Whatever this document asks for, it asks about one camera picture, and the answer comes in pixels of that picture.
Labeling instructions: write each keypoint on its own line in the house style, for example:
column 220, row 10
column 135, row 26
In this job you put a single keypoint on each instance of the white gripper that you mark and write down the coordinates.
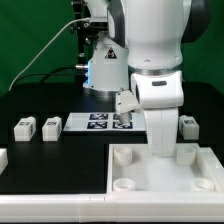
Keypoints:
column 159, row 97

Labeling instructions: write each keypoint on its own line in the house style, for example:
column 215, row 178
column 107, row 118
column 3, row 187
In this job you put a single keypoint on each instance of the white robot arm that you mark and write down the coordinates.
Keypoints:
column 138, row 58

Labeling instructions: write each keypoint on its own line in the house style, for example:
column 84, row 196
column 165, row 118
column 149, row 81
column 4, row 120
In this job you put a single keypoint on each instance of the white square tabletop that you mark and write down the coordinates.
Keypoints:
column 190, row 168

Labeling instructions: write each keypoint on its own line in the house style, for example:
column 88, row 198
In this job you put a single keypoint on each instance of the white fiducial tag plate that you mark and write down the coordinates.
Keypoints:
column 94, row 122

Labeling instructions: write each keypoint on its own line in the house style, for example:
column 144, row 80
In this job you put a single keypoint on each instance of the white L-shaped obstacle fence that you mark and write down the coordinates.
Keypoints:
column 118, row 206

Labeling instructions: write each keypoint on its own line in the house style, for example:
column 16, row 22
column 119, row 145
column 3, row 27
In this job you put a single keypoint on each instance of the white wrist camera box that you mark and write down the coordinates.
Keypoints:
column 125, row 103

